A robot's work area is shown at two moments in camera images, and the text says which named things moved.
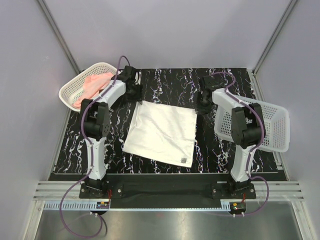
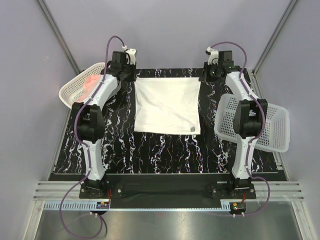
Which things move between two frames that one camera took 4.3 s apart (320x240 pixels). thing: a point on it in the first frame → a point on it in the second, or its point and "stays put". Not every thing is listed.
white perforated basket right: [277, 134] stays put
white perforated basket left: [71, 91] stays put
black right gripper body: [203, 106] → [211, 72]
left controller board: [102, 205] stays put
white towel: [162, 133] → [167, 105]
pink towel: [92, 84] stays put
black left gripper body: [135, 93] → [129, 70]
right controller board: [237, 207] stays put
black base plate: [167, 187] stays put
